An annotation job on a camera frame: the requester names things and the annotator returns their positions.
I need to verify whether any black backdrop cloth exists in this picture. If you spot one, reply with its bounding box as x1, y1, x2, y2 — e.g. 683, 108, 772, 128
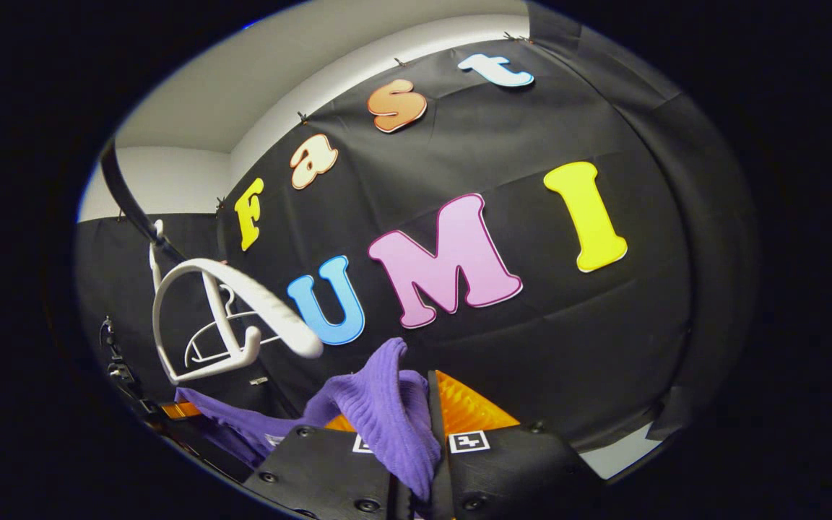
73, 4, 760, 452

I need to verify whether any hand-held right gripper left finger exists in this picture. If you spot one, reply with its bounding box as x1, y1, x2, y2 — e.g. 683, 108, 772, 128
243, 413, 399, 520

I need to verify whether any purple ribbed jacket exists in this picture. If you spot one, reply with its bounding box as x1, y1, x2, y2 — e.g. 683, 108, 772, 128
174, 337, 442, 503

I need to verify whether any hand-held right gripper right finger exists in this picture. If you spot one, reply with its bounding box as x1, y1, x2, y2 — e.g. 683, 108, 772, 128
427, 370, 605, 520

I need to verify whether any black clothes rail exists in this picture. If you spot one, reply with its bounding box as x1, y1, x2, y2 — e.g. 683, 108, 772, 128
100, 141, 187, 264

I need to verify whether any white plastic clothes hanger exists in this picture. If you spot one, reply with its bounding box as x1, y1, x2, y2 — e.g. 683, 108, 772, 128
147, 220, 324, 384
183, 284, 281, 369

